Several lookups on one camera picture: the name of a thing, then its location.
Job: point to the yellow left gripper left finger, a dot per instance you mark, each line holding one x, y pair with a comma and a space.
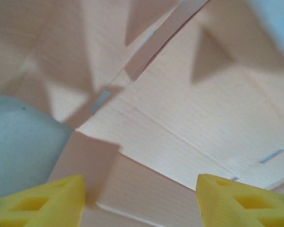
45, 203

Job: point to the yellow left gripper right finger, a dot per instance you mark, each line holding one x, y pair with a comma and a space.
239, 203

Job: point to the orange paper box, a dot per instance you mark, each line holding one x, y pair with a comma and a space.
180, 106

